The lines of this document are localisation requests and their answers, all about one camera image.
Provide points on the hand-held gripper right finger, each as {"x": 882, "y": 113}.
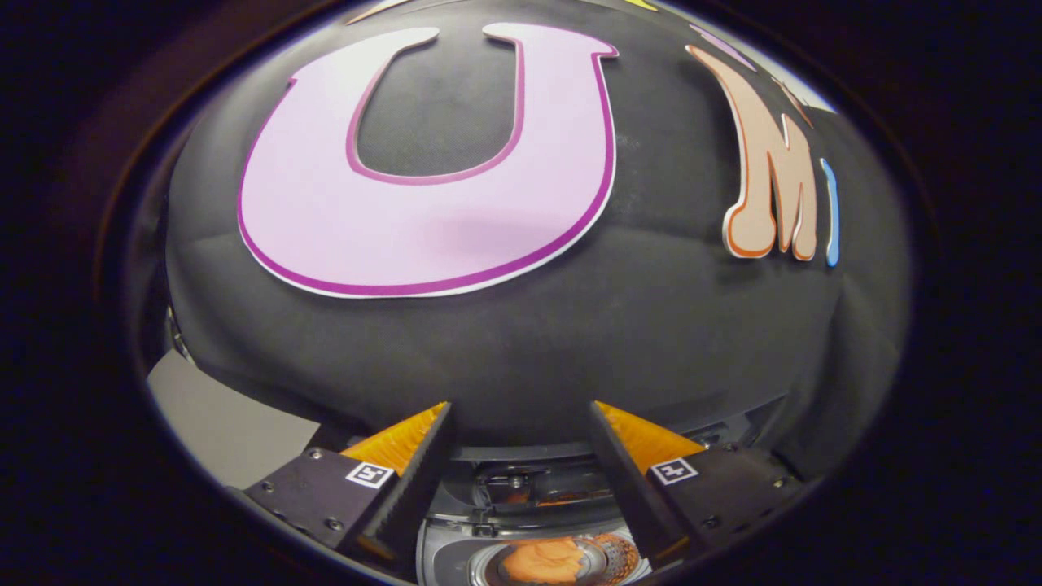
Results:
{"x": 623, "y": 480}

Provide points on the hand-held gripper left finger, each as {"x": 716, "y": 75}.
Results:
{"x": 411, "y": 488}

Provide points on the orange polo shirt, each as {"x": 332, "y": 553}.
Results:
{"x": 541, "y": 561}

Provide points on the beige cabinet with dark sides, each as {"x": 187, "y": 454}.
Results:
{"x": 220, "y": 423}

